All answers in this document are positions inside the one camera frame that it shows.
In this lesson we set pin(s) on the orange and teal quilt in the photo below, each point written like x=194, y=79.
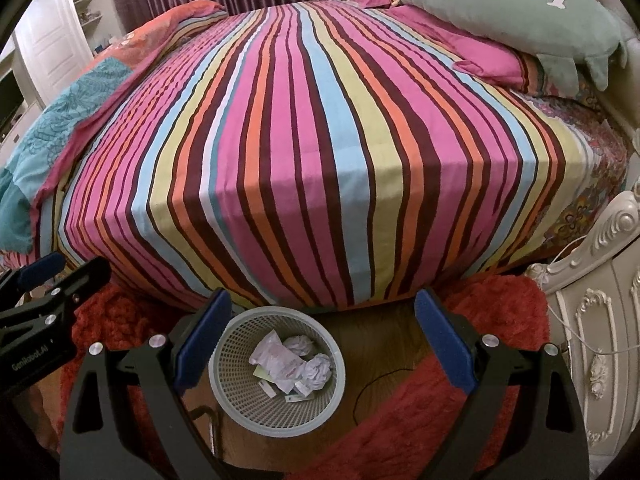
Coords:
x=65, y=110

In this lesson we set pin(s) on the black television screen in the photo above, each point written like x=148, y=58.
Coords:
x=7, y=105

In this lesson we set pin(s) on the white packet with pink print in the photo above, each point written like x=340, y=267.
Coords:
x=277, y=360

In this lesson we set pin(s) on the cream carved nightstand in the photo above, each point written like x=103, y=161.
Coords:
x=600, y=320

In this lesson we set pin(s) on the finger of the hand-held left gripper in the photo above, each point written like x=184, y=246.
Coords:
x=90, y=275
x=42, y=266

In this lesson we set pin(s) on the white wardrobe cabinet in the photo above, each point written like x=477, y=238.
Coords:
x=45, y=45

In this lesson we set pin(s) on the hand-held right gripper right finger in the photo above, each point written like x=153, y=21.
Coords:
x=445, y=345

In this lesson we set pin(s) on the floral patterned bedspread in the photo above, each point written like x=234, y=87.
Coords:
x=585, y=160

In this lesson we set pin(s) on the green plush pillow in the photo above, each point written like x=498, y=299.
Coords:
x=500, y=20

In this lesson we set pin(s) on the white mesh waste basket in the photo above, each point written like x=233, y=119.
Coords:
x=227, y=355

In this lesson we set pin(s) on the striped bed sheet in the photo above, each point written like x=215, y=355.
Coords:
x=325, y=160

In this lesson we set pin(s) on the red shaggy rug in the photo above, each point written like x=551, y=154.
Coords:
x=425, y=410

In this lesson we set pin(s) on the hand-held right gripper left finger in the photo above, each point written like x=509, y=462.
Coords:
x=200, y=345

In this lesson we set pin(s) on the white paper ball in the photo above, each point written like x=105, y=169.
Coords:
x=319, y=370
x=297, y=346

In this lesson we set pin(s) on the white shelf unit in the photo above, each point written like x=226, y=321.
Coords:
x=87, y=10

